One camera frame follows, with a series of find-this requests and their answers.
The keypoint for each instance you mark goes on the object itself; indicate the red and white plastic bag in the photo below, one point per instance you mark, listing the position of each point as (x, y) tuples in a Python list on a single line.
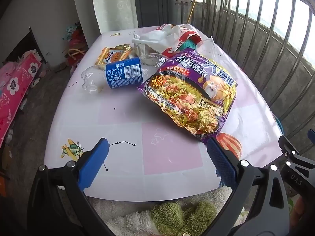
[(157, 35)]

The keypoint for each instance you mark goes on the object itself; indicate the dark door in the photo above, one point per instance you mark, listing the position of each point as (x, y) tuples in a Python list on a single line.
[(152, 5)]

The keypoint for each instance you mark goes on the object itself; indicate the white patterned curtain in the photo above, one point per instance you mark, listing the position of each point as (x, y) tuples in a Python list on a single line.
[(113, 5)]

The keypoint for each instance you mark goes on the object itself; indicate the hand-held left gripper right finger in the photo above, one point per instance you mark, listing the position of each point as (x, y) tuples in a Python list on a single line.
[(221, 164)]

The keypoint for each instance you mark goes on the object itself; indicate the white green fleece clothing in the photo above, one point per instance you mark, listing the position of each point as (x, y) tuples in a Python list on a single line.
[(172, 213)]

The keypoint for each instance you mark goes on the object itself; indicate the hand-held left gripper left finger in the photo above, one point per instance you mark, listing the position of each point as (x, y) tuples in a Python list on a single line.
[(93, 162)]

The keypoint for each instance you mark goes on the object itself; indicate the blue plastic basket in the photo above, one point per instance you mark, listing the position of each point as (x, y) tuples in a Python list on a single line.
[(280, 127)]

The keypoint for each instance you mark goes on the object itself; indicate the pink floral blanket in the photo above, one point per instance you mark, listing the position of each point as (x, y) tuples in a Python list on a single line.
[(14, 91)]

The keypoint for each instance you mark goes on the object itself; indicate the clear bottle with blue label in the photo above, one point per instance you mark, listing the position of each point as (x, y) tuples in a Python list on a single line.
[(123, 72)]

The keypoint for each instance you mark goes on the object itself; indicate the orange snack wrapper blue label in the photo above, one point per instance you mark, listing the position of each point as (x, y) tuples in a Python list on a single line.
[(110, 57)]

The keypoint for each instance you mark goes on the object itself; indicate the metal window railing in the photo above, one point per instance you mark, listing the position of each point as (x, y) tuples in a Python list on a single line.
[(296, 61)]

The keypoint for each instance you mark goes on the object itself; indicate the purple instant noodle packet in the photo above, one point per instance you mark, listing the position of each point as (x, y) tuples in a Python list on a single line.
[(187, 95)]

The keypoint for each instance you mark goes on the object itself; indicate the pile of colourful bags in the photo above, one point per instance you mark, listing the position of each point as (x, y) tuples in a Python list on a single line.
[(76, 39)]

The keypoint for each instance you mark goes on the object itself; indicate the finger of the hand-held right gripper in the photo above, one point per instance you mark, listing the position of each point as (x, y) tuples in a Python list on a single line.
[(288, 150), (312, 134)]

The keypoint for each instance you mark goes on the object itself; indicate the black bed frame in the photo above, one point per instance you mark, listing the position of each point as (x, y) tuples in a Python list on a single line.
[(37, 44)]

